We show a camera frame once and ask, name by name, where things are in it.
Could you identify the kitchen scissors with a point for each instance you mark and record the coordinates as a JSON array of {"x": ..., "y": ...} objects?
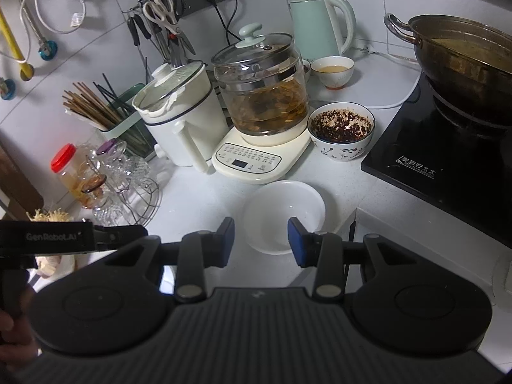
[{"x": 166, "y": 16}]

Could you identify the bundle of chopsticks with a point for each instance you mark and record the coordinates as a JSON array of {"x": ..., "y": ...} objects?
[{"x": 88, "y": 106}]

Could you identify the black induction cooktop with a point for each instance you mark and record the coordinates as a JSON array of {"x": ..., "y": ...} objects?
[{"x": 440, "y": 168}]

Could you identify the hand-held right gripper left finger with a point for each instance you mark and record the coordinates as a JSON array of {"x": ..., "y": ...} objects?
[{"x": 228, "y": 244}]

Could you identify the green chopstick holder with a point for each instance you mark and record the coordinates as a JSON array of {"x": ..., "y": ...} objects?
[{"x": 132, "y": 128}]

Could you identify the glass health kettle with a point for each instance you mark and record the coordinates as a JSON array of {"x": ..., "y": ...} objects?
[{"x": 264, "y": 100}]

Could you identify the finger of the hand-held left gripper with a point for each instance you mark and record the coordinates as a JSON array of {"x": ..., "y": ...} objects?
[{"x": 120, "y": 235}]

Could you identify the small grey-white bowl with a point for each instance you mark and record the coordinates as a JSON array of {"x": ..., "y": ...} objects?
[{"x": 66, "y": 266}]

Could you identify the metal wok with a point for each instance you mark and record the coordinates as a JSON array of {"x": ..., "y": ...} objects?
[{"x": 464, "y": 68}]

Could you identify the enoki mushroom bunch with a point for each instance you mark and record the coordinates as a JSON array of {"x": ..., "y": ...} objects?
[{"x": 50, "y": 215}]

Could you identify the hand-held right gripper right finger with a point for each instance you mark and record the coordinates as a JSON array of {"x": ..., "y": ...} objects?
[{"x": 296, "y": 244}]

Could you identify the clear crystal cup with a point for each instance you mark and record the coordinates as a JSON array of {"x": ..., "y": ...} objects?
[
  {"x": 110, "y": 214},
  {"x": 132, "y": 170}
]

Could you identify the amber glass cup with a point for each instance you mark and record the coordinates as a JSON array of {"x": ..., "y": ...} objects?
[{"x": 92, "y": 188}]

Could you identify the white electric cooker pot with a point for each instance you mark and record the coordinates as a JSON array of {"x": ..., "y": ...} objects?
[{"x": 180, "y": 116}]

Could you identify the tea bowl with liquid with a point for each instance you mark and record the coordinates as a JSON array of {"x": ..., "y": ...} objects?
[{"x": 332, "y": 72}]

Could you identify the mint electric kettle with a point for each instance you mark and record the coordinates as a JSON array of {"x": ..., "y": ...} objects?
[{"x": 320, "y": 24}]

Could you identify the person's left hand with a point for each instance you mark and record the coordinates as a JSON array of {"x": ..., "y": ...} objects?
[{"x": 16, "y": 330}]

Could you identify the red-lidded plastic jar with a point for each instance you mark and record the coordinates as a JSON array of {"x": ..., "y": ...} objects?
[{"x": 70, "y": 172}]

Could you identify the blue pipe valve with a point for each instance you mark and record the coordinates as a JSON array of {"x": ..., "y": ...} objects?
[
  {"x": 48, "y": 49},
  {"x": 7, "y": 88}
]

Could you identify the patterned chili bowl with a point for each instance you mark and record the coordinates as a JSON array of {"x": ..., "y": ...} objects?
[{"x": 342, "y": 128}]

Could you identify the yellow gas pipe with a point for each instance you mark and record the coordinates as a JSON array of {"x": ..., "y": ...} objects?
[{"x": 14, "y": 44}]

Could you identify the purple glass cup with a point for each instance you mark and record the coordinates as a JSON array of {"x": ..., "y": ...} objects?
[{"x": 108, "y": 148}]

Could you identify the hanging kitchen utensils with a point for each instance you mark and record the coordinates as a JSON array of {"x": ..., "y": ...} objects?
[{"x": 140, "y": 28}]

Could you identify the cut onion half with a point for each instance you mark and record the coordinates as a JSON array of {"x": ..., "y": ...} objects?
[{"x": 46, "y": 266}]

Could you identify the plain white bowl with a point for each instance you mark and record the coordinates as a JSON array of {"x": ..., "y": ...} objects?
[{"x": 280, "y": 212}]

